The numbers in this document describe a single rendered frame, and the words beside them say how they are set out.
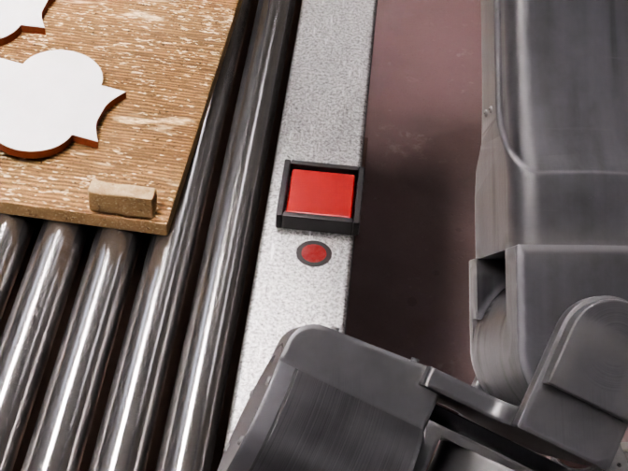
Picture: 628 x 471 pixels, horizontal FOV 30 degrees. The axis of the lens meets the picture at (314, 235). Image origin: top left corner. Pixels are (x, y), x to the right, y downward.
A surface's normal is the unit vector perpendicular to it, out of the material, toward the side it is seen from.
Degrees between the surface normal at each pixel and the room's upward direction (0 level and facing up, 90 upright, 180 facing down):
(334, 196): 0
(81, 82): 5
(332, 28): 0
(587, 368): 38
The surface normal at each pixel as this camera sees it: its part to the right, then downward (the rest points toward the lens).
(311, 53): 0.05, -0.70
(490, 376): -0.90, 0.40
